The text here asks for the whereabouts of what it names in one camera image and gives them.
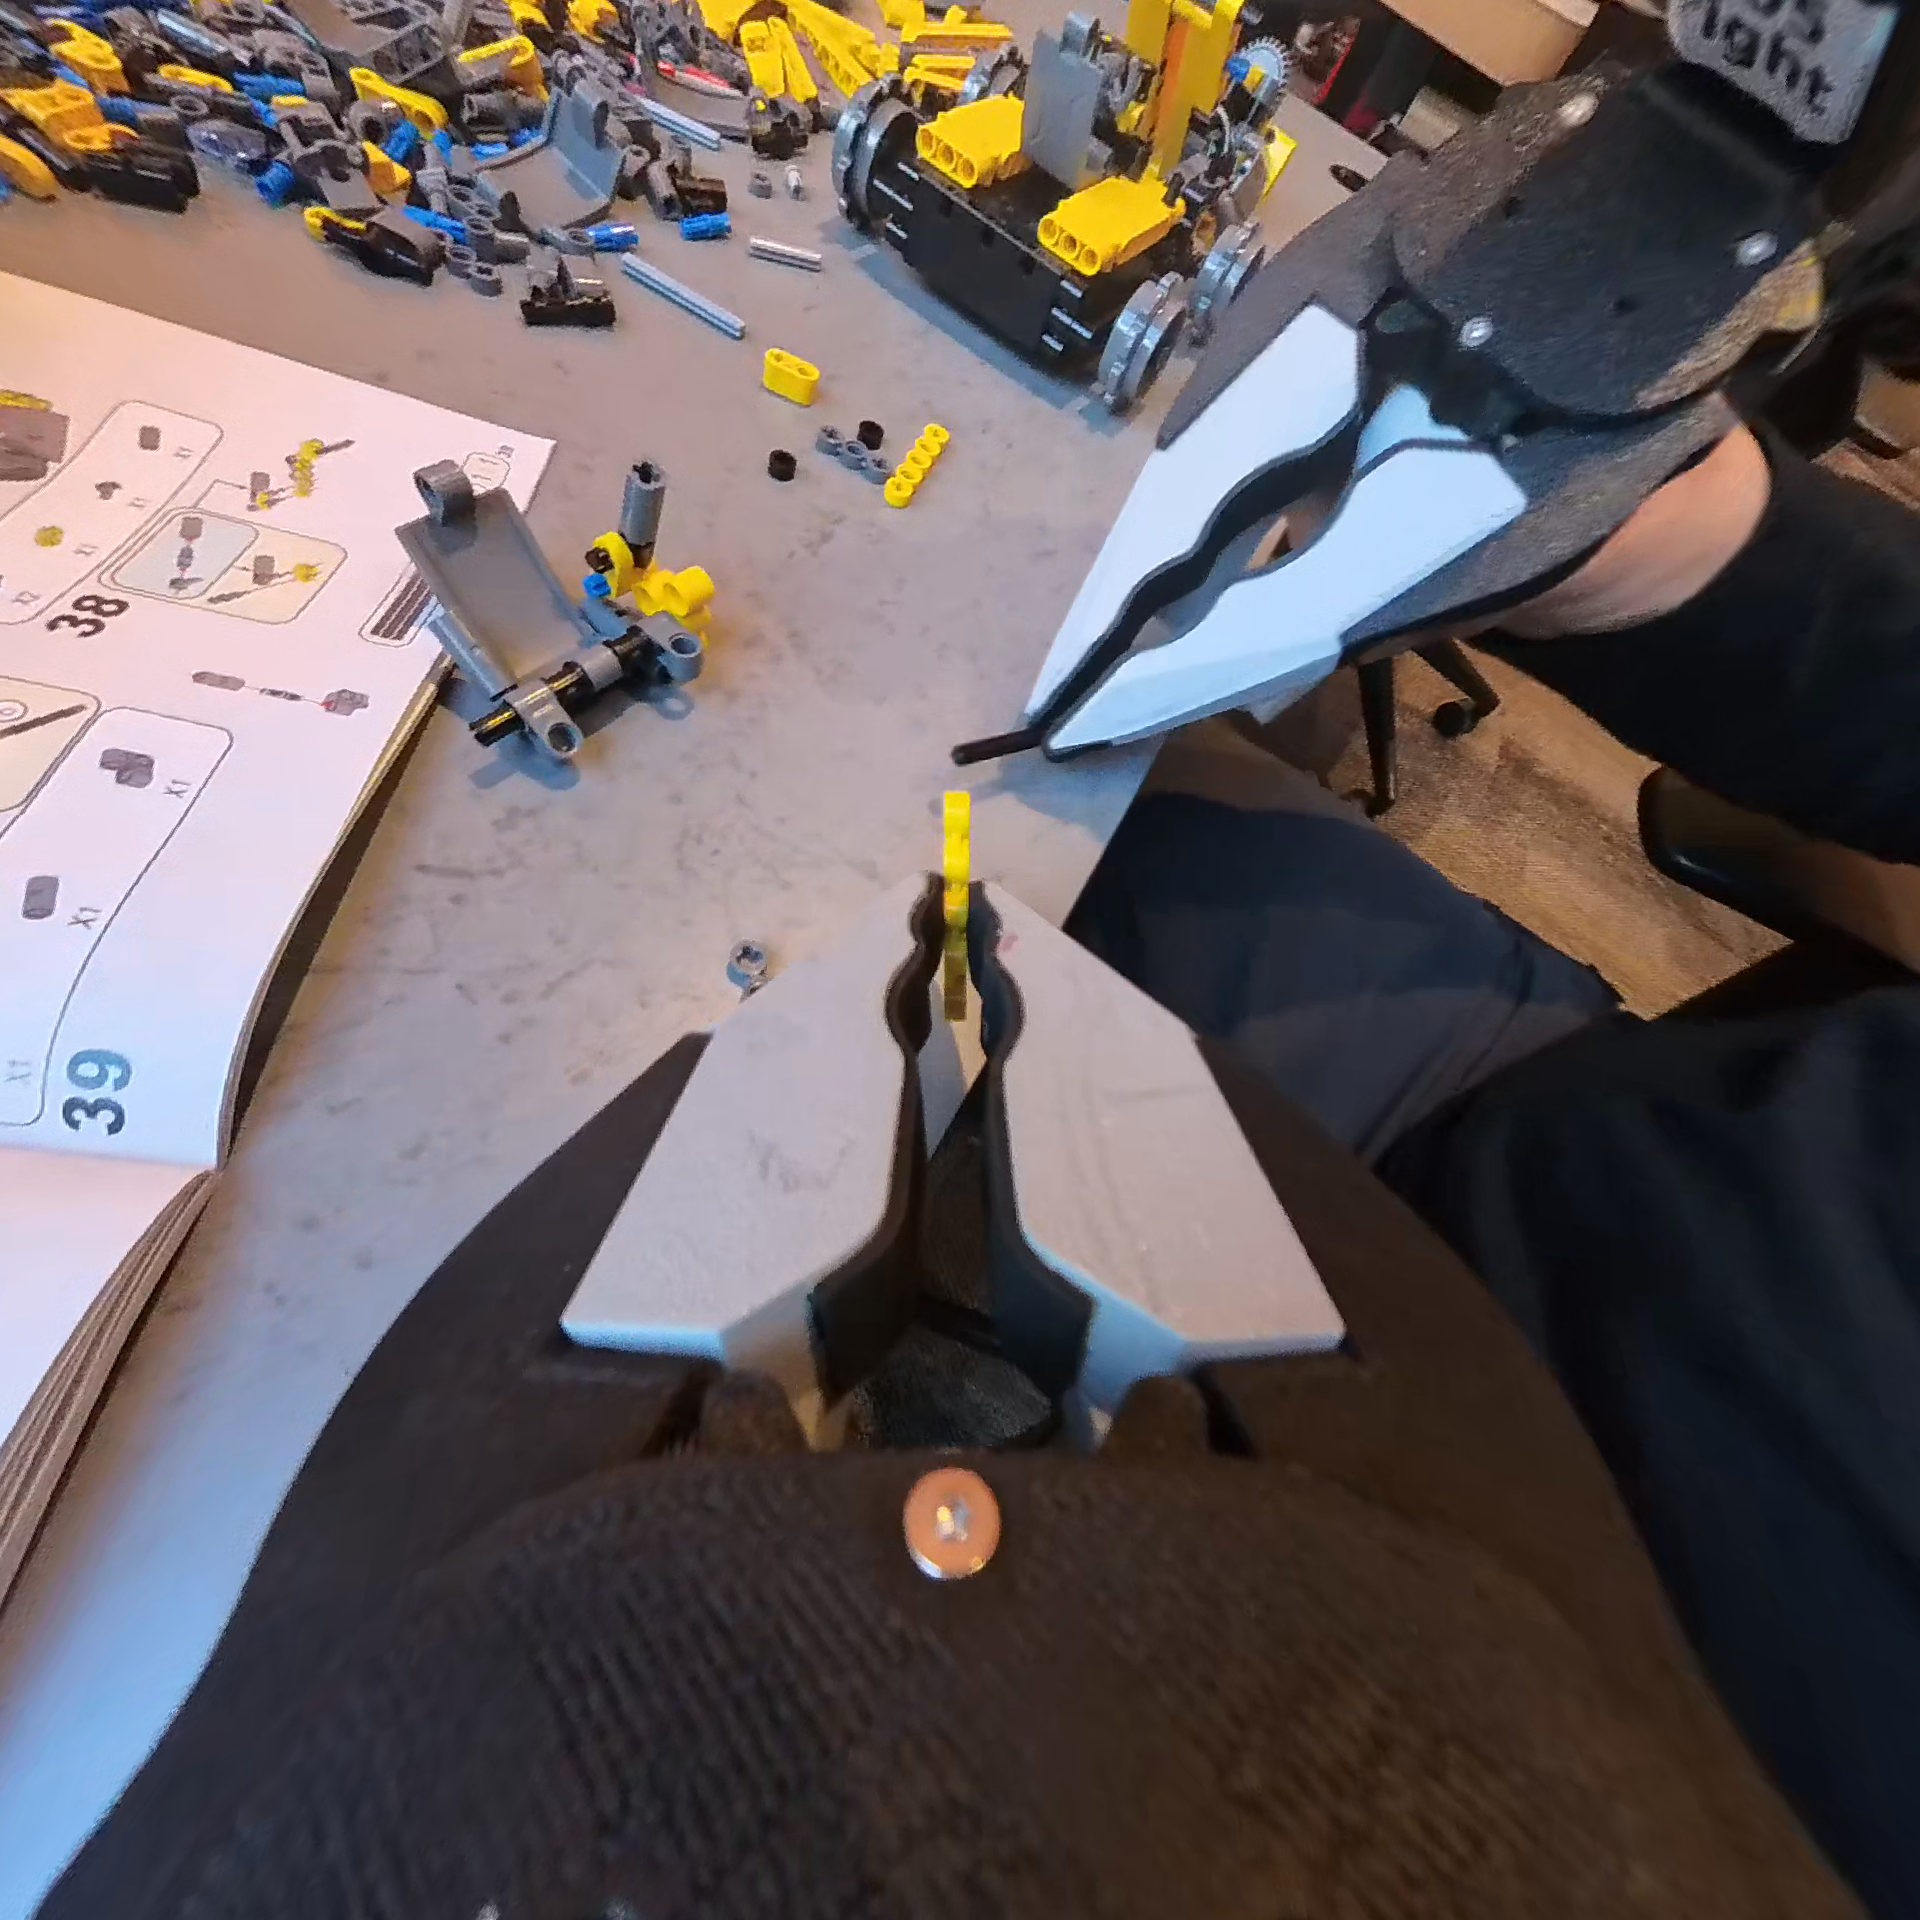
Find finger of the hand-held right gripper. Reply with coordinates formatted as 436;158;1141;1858
1044;382;1537;751
1024;300;1370;724

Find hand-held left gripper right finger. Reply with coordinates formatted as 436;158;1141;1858
961;877;1349;1420

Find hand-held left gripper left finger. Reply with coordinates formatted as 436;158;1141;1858
560;871;940;1412

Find yellow thin ridged beam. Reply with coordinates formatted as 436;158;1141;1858
937;790;980;1022

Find person's right forearm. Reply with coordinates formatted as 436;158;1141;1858
1476;428;1920;863

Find grey desk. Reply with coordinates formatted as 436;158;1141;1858
0;0;1397;1920

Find person's right hand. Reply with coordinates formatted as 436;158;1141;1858
1476;421;1778;639

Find person's black trousers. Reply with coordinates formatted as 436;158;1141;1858
1068;784;1626;1160

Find yellow black toy vehicle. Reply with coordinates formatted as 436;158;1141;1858
831;0;1299;414

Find dark shoe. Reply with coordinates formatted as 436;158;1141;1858
1634;760;1920;963

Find long grey axle rod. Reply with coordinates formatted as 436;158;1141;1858
620;250;749;341

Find grey yellow brick subassembly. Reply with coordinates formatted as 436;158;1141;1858
393;456;720;770

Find building instruction booklet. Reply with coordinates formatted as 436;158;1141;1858
0;269;560;1607

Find pile of building bricks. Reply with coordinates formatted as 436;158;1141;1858
0;0;1029;335

